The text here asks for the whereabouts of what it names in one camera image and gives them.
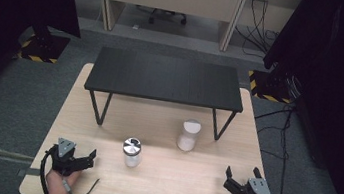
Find black cables under socket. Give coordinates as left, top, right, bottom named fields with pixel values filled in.
left=231, top=0, right=286, bottom=60

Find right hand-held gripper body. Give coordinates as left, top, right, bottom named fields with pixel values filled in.
left=222, top=173, right=280, bottom=194

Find long black floor cable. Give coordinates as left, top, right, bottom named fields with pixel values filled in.
left=271, top=105, right=296, bottom=194

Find white jar with white lid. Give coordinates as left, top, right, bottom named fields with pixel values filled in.
left=175, top=117, right=203, bottom=154

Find glass jar with silver lid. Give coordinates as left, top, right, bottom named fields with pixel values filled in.
left=120, top=136, right=144, bottom=169

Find black office chair base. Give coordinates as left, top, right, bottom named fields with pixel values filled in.
left=134, top=5, right=189, bottom=29

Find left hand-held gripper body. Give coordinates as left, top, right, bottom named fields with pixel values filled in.
left=43, top=135, right=92, bottom=179

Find black shelf with metal legs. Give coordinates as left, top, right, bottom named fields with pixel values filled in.
left=79, top=44, right=250, bottom=144

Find person's left hand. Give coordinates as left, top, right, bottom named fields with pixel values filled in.
left=43, top=165, right=83, bottom=194

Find thick black gripper cable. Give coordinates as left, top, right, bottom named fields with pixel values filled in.
left=36, top=150, right=56, bottom=194

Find short black floor cable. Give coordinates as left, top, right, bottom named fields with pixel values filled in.
left=249, top=102, right=295, bottom=161

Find dark floor tape patch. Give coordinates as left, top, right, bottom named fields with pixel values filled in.
left=16, top=167, right=42, bottom=181

